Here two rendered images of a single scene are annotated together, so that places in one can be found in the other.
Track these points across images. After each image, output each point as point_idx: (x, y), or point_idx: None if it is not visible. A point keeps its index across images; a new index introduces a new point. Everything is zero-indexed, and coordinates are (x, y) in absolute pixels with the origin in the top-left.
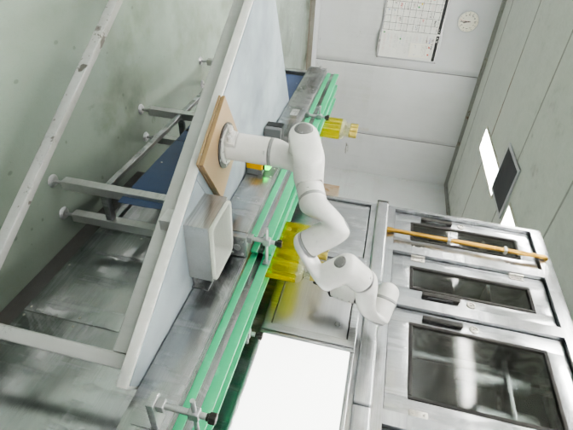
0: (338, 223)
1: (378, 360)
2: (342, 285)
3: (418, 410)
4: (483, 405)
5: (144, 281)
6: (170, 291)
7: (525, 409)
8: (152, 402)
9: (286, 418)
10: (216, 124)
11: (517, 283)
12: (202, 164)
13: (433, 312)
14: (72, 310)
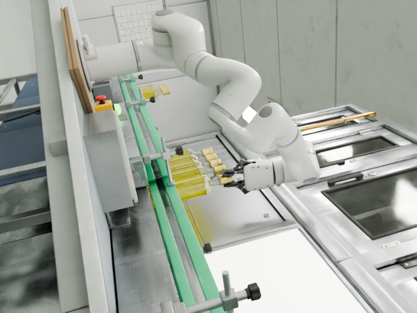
0: (250, 69)
1: (323, 225)
2: (275, 138)
3: (388, 243)
4: None
5: (62, 217)
6: (99, 218)
7: None
8: (170, 312)
9: (290, 306)
10: (72, 31)
11: (370, 136)
12: (77, 66)
13: (332, 176)
14: None
